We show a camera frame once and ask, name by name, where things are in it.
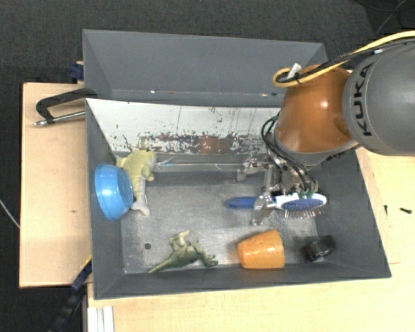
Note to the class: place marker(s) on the green toy dinosaur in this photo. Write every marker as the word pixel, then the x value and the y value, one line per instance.
pixel 183 254

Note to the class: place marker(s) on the blue and white hairbrush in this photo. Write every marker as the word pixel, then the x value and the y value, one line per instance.
pixel 302 204

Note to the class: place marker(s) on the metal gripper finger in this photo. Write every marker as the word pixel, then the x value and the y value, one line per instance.
pixel 263 206
pixel 252 166

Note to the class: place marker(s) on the grey metal bin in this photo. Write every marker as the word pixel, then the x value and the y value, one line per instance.
pixel 193 64

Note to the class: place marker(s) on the blue plastic bowl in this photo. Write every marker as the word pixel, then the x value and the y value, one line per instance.
pixel 110 192

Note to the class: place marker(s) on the small black wheel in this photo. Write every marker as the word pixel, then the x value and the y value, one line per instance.
pixel 319 249

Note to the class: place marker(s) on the small black screw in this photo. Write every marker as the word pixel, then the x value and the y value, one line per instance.
pixel 406 211

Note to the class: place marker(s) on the orange plastic cup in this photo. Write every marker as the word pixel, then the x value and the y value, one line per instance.
pixel 261 251

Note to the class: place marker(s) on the pale yellow plush toy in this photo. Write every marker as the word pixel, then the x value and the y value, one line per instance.
pixel 138 168

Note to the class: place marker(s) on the pale wood board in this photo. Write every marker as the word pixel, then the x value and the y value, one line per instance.
pixel 52 185

